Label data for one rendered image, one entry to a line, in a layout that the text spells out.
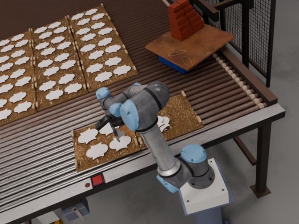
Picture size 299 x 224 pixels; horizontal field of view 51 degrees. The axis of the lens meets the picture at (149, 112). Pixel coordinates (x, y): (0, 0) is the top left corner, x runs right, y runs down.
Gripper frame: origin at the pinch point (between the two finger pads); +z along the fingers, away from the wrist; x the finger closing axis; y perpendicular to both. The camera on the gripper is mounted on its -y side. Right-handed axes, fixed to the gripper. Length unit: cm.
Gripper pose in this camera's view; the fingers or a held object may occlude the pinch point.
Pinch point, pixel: (116, 134)
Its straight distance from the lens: 194.4
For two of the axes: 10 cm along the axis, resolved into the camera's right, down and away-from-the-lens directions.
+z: 2.1, 6.9, 6.9
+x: -2.6, -6.4, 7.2
